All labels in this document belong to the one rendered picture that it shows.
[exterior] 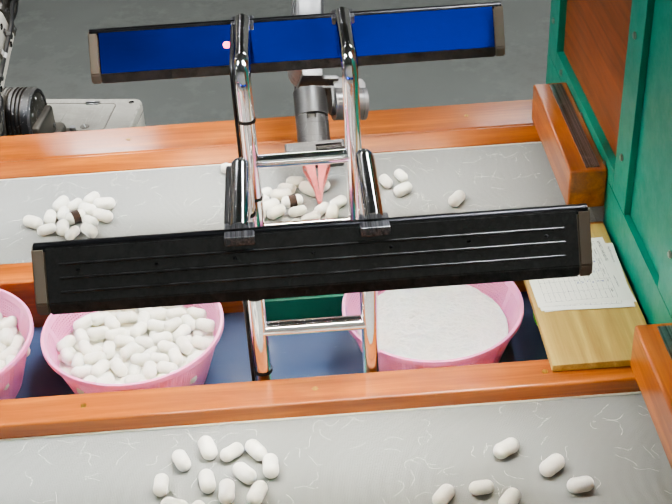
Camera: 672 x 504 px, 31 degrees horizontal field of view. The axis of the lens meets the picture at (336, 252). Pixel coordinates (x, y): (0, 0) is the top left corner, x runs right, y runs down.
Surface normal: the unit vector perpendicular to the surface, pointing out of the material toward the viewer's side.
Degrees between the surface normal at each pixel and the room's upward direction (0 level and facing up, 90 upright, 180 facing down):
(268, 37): 58
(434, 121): 0
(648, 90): 90
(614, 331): 0
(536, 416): 0
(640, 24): 90
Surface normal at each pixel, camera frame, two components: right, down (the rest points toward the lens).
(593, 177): 0.06, 0.57
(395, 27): 0.03, 0.05
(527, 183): -0.04, -0.81
